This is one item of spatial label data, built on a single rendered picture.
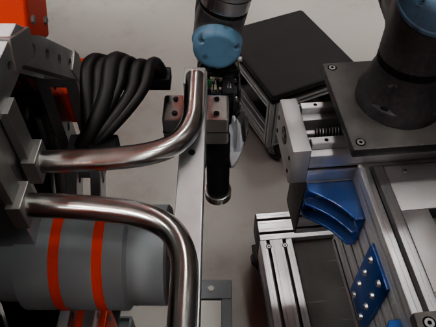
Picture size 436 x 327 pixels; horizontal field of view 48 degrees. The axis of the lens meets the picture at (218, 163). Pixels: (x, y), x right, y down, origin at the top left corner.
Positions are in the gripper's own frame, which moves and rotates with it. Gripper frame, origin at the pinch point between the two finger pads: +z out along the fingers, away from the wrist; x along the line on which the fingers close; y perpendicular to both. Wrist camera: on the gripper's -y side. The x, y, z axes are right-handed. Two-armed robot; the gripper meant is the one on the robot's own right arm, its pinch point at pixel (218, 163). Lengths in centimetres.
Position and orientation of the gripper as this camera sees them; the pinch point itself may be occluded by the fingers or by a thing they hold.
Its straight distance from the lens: 76.0
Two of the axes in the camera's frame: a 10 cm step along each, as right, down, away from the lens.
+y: 0.0, -6.4, -7.7
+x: 10.0, 0.0, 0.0
